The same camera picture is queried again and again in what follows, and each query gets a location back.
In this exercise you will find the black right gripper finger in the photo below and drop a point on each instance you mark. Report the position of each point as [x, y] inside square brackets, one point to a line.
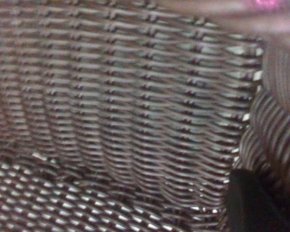
[249, 207]

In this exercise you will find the black woven wicker basket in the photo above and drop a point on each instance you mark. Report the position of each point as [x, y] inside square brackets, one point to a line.
[125, 116]

